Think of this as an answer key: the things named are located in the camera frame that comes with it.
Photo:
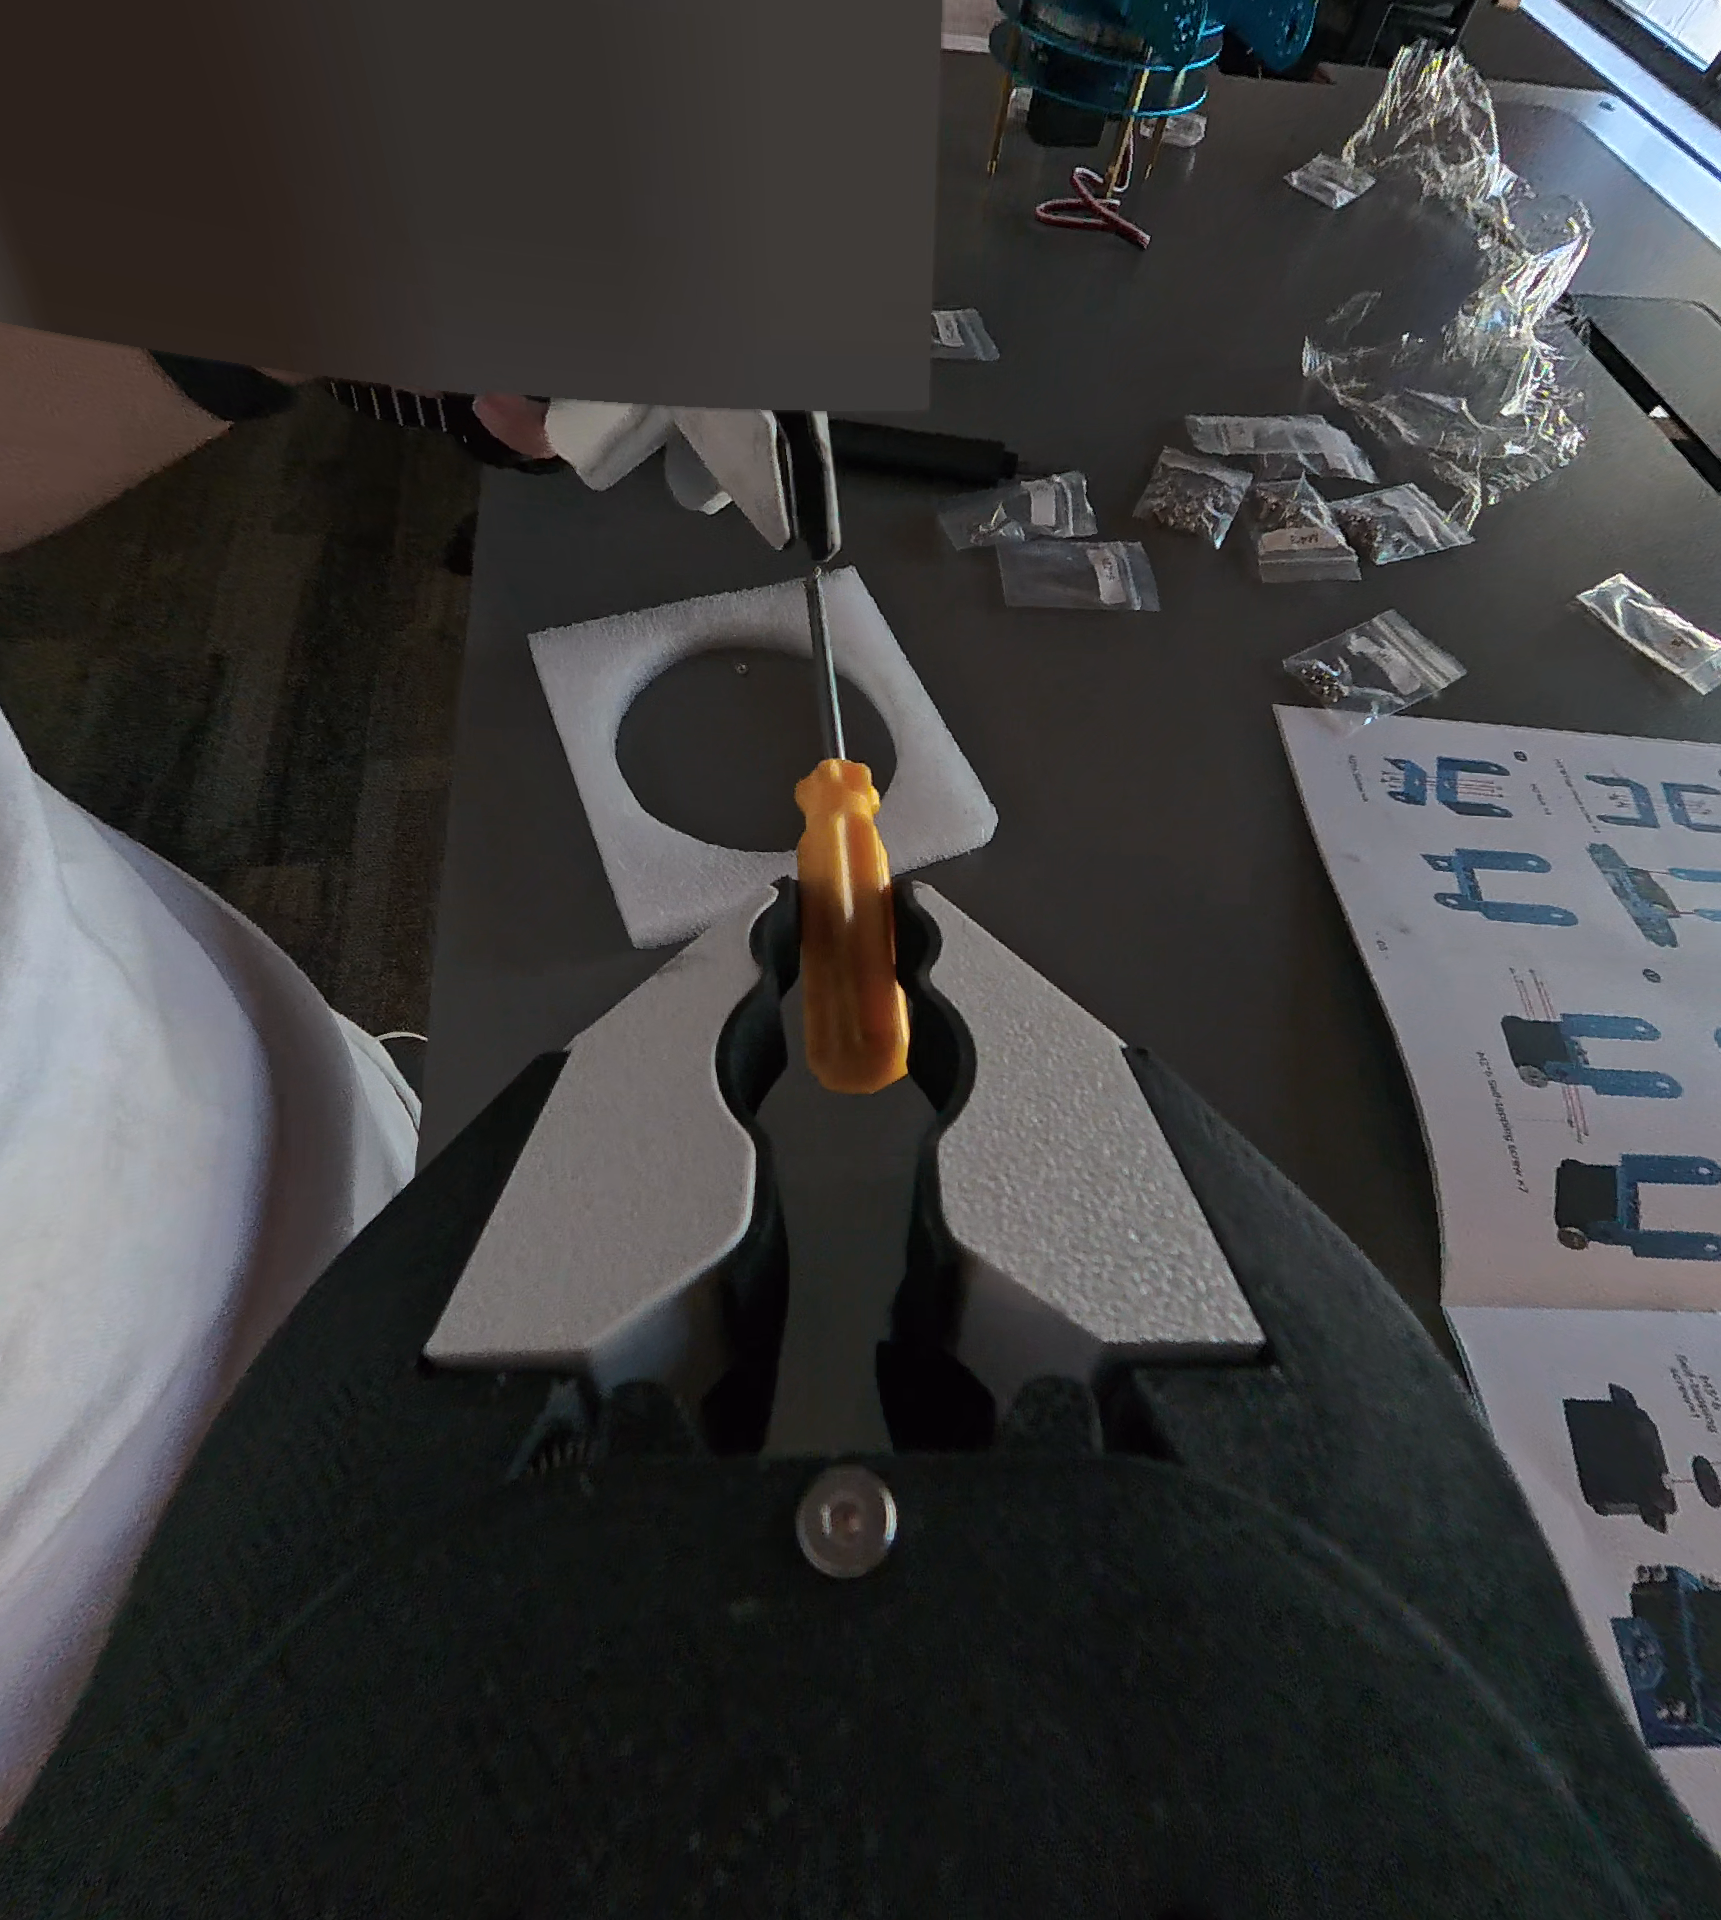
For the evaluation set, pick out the person's left hand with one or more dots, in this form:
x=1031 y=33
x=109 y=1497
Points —
x=515 y=423

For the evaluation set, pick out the person's white shirt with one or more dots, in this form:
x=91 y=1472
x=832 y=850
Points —
x=82 y=1200

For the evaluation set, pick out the dark grey desk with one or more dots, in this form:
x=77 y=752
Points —
x=1175 y=900

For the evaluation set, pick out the scattered small clear hardware bags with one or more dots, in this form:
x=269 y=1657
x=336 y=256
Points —
x=1078 y=578

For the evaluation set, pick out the black pen-shaped screwdriver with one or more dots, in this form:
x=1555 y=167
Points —
x=935 y=450

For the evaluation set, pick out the person's left forearm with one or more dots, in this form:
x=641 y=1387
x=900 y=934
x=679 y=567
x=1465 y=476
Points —
x=21 y=434

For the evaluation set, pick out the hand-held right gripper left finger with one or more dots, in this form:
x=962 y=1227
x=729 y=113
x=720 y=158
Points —
x=621 y=1200

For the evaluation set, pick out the open instruction booklet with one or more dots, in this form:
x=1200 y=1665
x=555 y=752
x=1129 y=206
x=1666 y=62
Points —
x=1550 y=900

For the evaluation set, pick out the crumpled clear plastic wrap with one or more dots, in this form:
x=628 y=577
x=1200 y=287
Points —
x=1459 y=344

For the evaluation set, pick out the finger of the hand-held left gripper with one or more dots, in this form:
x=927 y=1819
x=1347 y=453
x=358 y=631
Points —
x=763 y=480

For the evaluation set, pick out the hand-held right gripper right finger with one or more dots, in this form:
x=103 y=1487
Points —
x=1085 y=1200

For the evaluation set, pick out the blue toy robot base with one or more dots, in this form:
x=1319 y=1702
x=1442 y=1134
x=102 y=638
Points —
x=1116 y=38

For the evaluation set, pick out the black wristband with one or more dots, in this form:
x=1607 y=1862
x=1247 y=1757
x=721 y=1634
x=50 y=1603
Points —
x=224 y=387

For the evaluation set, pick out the white foam square with hole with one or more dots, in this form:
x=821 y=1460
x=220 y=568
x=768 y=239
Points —
x=935 y=811

